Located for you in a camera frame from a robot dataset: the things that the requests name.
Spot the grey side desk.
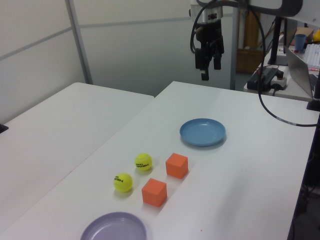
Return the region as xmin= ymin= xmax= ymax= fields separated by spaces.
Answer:
xmin=243 ymin=49 xmax=314 ymax=102

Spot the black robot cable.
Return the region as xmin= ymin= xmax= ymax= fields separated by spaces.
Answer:
xmin=189 ymin=0 xmax=320 ymax=127

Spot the grey partition post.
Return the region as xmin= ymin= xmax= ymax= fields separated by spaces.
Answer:
xmin=66 ymin=0 xmax=94 ymax=85

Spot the blue cup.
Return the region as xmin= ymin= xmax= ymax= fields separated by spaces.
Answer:
xmin=294 ymin=33 xmax=307 ymax=51

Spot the brown wooden panel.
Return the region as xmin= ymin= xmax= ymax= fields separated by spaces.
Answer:
xmin=236 ymin=11 xmax=263 ymax=75

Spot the blue plate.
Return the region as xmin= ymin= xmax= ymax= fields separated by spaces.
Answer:
xmin=179 ymin=117 xmax=227 ymax=148

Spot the silver laptop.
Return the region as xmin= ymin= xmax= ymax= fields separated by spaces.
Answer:
xmin=283 ymin=44 xmax=320 ymax=100

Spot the cardboard box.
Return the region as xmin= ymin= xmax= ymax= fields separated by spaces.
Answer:
xmin=295 ymin=26 xmax=315 ymax=38

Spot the orange cube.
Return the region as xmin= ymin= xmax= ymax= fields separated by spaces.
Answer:
xmin=141 ymin=177 xmax=168 ymax=208
xmin=165 ymin=152 xmax=189 ymax=180

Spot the black monitor stand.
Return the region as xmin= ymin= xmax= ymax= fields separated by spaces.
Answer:
xmin=267 ymin=16 xmax=288 ymax=66

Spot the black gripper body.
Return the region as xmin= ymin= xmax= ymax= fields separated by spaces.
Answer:
xmin=195 ymin=21 xmax=224 ymax=50

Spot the black pole clamp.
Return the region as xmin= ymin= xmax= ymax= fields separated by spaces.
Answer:
xmin=306 ymin=72 xmax=320 ymax=111

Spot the yellow tennis ball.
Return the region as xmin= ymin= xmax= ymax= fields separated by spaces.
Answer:
xmin=134 ymin=152 xmax=153 ymax=172
xmin=113 ymin=172 xmax=133 ymax=193

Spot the emergency stop button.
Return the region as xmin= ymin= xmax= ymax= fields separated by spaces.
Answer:
xmin=271 ymin=71 xmax=289 ymax=91

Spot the purple plate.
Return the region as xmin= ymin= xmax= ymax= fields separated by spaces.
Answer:
xmin=79 ymin=211 xmax=148 ymax=240

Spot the black power box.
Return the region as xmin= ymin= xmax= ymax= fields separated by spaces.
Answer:
xmin=246 ymin=68 xmax=279 ymax=91

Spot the grey metal column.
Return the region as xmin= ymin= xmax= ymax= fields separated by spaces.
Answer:
xmin=229 ymin=6 xmax=245 ymax=91

